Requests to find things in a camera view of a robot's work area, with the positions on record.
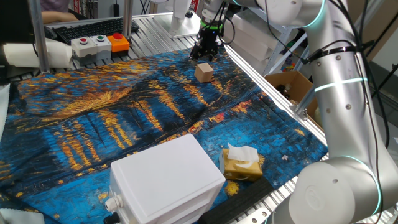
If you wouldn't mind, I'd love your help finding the black foam strip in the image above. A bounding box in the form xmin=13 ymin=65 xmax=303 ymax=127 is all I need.
xmin=197 ymin=176 xmax=274 ymax=224

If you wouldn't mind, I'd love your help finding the black round connector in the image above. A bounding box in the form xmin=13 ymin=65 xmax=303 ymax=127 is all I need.
xmin=103 ymin=212 xmax=121 ymax=224

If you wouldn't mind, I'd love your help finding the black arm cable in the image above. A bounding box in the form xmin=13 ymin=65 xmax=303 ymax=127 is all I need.
xmin=195 ymin=0 xmax=391 ymax=224

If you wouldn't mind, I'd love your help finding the colourful toy pile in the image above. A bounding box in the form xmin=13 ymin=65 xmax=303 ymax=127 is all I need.
xmin=281 ymin=60 xmax=297 ymax=73

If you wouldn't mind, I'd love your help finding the small wooden cube block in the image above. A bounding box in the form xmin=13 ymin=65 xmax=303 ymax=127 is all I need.
xmin=194 ymin=62 xmax=215 ymax=83

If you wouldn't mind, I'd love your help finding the dark bottle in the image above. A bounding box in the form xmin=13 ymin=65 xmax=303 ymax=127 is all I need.
xmin=275 ymin=83 xmax=293 ymax=100

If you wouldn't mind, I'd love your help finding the brown wooden board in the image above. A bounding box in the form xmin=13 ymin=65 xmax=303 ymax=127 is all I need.
xmin=354 ymin=0 xmax=398 ymax=60

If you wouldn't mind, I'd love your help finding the white stand with base plate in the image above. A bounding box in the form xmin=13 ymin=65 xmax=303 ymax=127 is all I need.
xmin=154 ymin=0 xmax=203 ymax=40

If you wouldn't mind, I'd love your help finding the person's bare forearm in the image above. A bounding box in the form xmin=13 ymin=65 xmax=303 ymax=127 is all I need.
xmin=41 ymin=11 xmax=79 ymax=25

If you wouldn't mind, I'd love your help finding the open cardboard box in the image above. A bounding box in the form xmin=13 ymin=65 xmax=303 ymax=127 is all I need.
xmin=264 ymin=70 xmax=324 ymax=130

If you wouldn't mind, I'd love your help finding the grey two-button control box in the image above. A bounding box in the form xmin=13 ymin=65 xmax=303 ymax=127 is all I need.
xmin=70 ymin=35 xmax=113 ymax=66

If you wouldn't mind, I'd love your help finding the black monitor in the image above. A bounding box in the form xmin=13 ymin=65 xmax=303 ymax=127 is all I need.
xmin=0 ymin=0 xmax=35 ymax=44

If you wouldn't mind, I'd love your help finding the orange emergency stop box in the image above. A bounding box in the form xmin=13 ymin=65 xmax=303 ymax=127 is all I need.
xmin=107 ymin=32 xmax=131 ymax=58

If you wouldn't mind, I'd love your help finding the black computer keyboard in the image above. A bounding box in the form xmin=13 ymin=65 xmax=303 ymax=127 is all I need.
xmin=52 ymin=17 xmax=140 ymax=45

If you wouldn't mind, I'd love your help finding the aluminium frame post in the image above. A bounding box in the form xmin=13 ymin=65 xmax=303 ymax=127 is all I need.
xmin=28 ymin=0 xmax=50 ymax=74
xmin=122 ymin=0 xmax=134 ymax=40

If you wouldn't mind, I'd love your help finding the aluminium frame strut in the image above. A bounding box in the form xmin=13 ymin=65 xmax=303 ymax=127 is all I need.
xmin=294 ymin=85 xmax=318 ymax=121

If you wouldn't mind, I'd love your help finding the aluminium table edge rail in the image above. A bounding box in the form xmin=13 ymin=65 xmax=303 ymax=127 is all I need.
xmin=223 ymin=45 xmax=327 ymax=146

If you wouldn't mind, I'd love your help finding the white rolled sheet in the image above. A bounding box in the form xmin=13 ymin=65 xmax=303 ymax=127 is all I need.
xmin=2 ymin=39 xmax=74 ymax=69

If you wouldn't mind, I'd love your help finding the black tripod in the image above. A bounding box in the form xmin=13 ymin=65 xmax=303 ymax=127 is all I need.
xmin=373 ymin=63 xmax=398 ymax=97

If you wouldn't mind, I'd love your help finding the yellow tissue pack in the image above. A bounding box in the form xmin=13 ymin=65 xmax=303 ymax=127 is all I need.
xmin=218 ymin=142 xmax=264 ymax=183

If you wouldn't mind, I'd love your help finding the person's purple shirt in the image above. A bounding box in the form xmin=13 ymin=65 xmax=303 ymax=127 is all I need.
xmin=40 ymin=0 xmax=74 ymax=13

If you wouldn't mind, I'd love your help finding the white plastic drawer box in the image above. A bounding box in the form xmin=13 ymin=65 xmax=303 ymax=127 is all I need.
xmin=104 ymin=133 xmax=226 ymax=224

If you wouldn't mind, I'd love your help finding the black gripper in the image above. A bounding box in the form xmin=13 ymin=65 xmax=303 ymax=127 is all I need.
xmin=189 ymin=28 xmax=222 ymax=63

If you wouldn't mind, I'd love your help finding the beige cloth bag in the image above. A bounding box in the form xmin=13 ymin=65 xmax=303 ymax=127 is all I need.
xmin=313 ymin=105 xmax=324 ymax=125

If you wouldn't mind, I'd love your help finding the grey metal shelf rack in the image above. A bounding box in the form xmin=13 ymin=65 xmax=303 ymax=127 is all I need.
xmin=239 ymin=6 xmax=312 ymax=77

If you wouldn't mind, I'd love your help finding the white foam packing block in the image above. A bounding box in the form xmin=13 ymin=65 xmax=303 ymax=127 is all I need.
xmin=222 ymin=14 xmax=282 ymax=75

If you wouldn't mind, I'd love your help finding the blue starry night tablecloth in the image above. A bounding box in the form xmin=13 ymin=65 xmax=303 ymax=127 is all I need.
xmin=0 ymin=45 xmax=329 ymax=224

